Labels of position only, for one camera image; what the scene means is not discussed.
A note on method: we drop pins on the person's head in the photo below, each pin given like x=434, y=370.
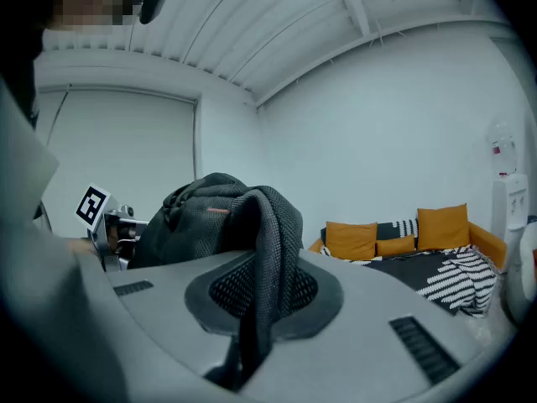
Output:
x=92, y=2

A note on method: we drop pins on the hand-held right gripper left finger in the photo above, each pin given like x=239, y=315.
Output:
x=168, y=305

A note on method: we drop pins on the person's black shirt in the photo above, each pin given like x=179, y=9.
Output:
x=23, y=99

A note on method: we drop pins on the clear water bottle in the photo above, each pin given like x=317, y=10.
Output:
x=501, y=141

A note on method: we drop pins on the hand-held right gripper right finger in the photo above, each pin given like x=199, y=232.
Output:
x=377, y=334

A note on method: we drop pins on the dark grey mesh garment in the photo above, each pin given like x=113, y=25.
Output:
x=197, y=225

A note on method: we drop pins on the white roller blind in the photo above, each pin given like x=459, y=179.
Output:
x=126, y=149

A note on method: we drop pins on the white round seat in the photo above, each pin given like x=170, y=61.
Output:
x=522, y=284

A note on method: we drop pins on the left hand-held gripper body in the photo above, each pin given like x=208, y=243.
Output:
x=93, y=206

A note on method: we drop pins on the small orange lumbar cushion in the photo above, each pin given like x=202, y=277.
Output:
x=396, y=246

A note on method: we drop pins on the orange sofa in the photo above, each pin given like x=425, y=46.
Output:
x=488, y=242

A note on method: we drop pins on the person's left forearm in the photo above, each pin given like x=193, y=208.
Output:
x=81, y=247

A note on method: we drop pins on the black white patterned blanket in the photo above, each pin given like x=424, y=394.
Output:
x=453, y=284

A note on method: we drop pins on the white water dispenser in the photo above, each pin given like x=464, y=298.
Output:
x=509, y=208

